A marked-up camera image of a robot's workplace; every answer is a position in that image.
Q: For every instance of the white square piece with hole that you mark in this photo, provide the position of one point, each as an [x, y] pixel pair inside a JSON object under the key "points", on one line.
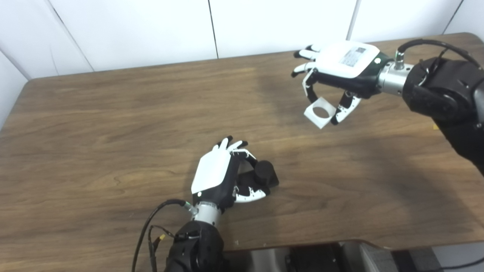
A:
{"points": [[321, 121]]}

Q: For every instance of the black peg with square base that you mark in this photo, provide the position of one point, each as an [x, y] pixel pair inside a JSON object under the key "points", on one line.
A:
{"points": [[264, 170]]}

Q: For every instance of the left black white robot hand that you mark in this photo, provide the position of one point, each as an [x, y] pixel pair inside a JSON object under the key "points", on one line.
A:
{"points": [[211, 170]]}

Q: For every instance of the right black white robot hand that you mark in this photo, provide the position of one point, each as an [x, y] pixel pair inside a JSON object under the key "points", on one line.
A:
{"points": [[340, 60]]}

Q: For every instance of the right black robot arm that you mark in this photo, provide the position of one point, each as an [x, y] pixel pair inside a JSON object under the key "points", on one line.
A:
{"points": [[446, 90]]}

